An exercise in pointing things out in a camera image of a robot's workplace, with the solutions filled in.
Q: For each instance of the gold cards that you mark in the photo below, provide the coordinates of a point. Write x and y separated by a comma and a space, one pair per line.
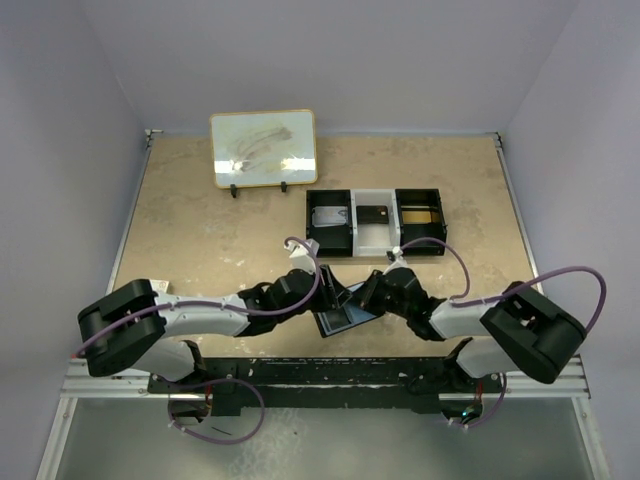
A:
420, 214

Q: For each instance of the small white green box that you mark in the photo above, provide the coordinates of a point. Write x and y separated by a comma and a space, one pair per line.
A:
160, 286

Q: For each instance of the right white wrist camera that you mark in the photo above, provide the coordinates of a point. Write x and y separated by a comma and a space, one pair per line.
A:
395, 258

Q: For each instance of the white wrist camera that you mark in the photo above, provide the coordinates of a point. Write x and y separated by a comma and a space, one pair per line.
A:
395, 258
302, 254

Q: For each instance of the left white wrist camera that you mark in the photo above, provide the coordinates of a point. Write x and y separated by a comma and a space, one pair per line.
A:
302, 254

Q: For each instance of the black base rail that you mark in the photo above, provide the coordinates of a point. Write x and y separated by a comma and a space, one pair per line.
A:
420, 384

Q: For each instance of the silver VIP cards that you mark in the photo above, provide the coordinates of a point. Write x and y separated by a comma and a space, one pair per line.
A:
329, 216

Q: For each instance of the black leather card holder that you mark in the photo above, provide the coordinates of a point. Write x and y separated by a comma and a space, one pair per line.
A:
344, 318

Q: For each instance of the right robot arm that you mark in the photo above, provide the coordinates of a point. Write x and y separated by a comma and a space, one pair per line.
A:
522, 330

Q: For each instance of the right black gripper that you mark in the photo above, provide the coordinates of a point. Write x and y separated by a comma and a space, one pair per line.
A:
368, 296

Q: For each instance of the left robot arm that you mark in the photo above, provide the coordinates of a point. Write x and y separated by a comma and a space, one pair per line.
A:
138, 327

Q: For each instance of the black VIP cards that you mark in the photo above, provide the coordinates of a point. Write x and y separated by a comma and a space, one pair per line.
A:
372, 214

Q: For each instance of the white board with yellow rim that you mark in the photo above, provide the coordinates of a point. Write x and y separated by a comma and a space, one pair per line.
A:
263, 149

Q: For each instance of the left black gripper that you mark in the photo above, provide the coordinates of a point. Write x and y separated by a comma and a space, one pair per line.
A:
331, 293

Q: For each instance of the black white card sorting tray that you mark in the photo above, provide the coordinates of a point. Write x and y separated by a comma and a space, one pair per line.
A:
355, 223

